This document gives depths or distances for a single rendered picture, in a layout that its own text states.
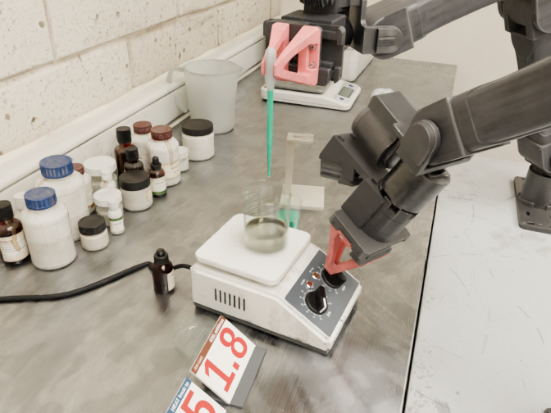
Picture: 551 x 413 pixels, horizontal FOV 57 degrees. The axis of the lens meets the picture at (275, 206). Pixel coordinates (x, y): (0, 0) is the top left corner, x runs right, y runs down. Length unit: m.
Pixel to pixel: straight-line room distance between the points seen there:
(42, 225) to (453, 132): 0.56
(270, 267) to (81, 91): 0.58
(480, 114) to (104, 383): 0.49
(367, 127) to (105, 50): 0.66
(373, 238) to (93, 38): 0.70
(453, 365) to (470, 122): 0.32
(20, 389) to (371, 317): 0.44
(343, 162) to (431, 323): 0.26
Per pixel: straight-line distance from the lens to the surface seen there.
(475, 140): 0.49
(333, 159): 0.62
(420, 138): 0.51
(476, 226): 0.96
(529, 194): 1.05
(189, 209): 0.93
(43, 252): 0.81
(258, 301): 0.64
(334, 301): 0.67
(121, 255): 0.83
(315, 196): 0.96
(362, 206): 0.60
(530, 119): 0.47
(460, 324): 0.74
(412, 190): 0.57
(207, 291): 0.68
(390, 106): 0.59
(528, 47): 0.89
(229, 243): 0.68
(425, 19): 0.76
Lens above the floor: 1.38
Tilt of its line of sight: 31 degrees down
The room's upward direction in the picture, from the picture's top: 2 degrees clockwise
